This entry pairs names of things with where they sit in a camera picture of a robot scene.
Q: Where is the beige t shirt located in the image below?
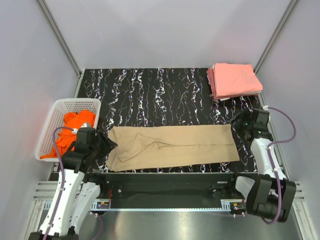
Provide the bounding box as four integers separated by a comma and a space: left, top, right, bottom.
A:
106, 124, 240, 172

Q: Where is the white plastic laundry basket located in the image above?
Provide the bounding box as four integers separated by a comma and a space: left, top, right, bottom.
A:
34, 98, 102, 162

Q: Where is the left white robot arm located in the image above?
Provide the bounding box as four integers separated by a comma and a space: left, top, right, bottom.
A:
28, 127, 117, 240

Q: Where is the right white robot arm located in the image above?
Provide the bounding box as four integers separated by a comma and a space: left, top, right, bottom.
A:
227, 108, 297, 224

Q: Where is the folded pink t shirt stack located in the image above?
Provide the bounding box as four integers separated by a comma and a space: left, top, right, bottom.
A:
206, 63, 263, 101

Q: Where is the orange t shirt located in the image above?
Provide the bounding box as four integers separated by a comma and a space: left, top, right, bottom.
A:
40, 110, 96, 159

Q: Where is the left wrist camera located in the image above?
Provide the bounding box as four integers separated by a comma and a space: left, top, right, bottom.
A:
72, 122, 92, 134

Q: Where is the white slotted cable duct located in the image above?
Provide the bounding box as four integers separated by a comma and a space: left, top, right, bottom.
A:
90, 201, 231, 212

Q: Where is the right aluminium frame post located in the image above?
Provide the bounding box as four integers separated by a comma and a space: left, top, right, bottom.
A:
253, 0, 300, 74

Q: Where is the aluminium frame post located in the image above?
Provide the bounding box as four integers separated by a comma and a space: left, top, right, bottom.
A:
36, 0, 82, 78
253, 0, 300, 74

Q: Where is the left aluminium frame post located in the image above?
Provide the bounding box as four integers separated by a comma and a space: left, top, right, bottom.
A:
36, 0, 82, 78

